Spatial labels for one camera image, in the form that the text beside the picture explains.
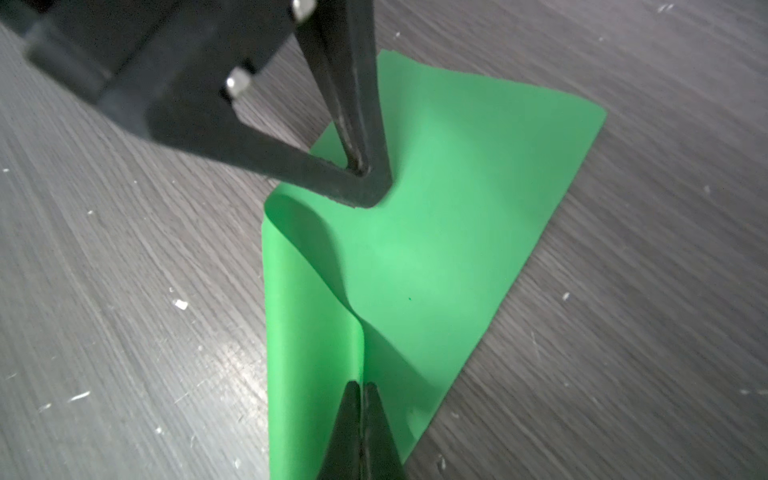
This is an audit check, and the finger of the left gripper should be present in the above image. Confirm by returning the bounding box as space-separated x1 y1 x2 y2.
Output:
98 1 393 208

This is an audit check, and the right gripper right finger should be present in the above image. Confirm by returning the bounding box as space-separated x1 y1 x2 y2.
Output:
361 382 407 480

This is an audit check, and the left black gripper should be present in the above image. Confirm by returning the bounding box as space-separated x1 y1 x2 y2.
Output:
1 1 298 135

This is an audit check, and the green square paper sheet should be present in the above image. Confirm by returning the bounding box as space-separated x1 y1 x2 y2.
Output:
262 51 607 479

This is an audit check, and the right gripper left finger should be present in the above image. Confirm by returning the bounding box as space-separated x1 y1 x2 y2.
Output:
317 381 362 480

